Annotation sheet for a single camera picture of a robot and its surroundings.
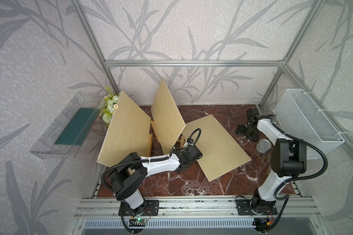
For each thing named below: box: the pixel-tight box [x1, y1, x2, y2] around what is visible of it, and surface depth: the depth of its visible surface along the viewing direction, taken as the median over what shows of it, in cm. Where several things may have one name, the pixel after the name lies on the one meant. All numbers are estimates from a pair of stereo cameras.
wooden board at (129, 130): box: [96, 91, 152, 167], surface depth 80 cm
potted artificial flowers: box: [101, 85, 121, 126], surface depth 80 cm
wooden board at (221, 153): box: [181, 114, 253, 183], surface depth 93 cm
